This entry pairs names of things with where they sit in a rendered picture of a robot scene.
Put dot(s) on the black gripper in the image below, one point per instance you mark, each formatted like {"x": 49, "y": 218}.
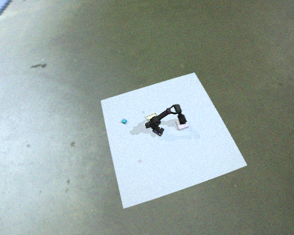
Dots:
{"x": 158, "y": 129}

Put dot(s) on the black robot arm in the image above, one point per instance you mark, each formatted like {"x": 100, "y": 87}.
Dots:
{"x": 155, "y": 120}

